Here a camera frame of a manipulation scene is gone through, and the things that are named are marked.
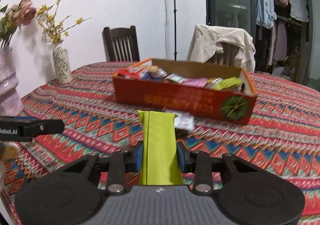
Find floral white vase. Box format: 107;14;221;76
53;42;72;84

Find chair with beige jacket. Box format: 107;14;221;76
207;43;239;66

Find pink artificial roses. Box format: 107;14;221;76
1;0;37;48

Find red blue snack bag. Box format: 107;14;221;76
117;65;168;82

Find red orange cardboard box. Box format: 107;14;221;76
113;58;257;124

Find beige jacket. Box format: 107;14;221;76
187;25;255;73

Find yellow flower branches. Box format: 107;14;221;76
36;0;91;44

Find pink ribbed vase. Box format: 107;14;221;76
0;46;24;116

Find light blue hanging shirt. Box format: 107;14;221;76
256;0;277;29

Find colourful patterned tablecloth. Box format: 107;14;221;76
1;62;319;224

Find white gold snack packet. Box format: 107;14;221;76
165;74;187;84

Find pink snack packet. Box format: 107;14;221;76
181;78;208;88

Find white hanging garment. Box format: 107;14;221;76
289;0;309;23

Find black light stand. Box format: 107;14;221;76
173;0;177;61

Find white silver snack packet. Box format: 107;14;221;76
163;108;195;132

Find green snack packet in box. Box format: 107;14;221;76
213;77;242;90

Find green snack packet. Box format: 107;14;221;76
138;111;183;185
213;77;242;90

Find dark wooden chair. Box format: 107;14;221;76
102;25;140;62

